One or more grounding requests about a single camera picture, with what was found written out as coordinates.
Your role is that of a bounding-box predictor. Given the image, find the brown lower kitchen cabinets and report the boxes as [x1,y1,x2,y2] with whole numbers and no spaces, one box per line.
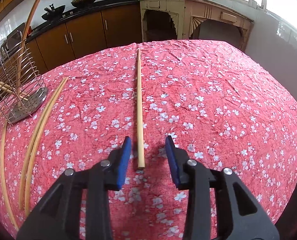
[0,3,143,111]

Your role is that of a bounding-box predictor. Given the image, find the pink floral tablecloth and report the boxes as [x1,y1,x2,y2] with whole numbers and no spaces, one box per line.
[0,39,297,240]

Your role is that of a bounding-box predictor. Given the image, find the chopstick leaning right in holder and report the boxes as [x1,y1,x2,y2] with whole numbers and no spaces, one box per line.
[0,80,29,101]

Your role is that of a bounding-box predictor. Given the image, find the chopstick leaning in holder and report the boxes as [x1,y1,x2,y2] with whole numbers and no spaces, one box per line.
[16,0,41,109]
[0,80,29,101]

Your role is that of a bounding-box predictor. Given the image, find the black wok left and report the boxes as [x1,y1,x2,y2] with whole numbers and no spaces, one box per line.
[41,4,66,22]

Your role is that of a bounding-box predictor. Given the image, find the cream wooden side table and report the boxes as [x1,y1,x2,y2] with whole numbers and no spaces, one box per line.
[139,0,254,52]

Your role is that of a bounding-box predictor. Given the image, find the dark wok right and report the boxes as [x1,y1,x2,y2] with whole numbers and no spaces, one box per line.
[71,0,96,8]

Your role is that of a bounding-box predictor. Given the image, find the chopstick leaning left in holder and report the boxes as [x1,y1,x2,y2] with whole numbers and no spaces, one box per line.
[16,0,41,109]

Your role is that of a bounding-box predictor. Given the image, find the steel wire utensil holder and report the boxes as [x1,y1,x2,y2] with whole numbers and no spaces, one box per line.
[0,43,48,125]

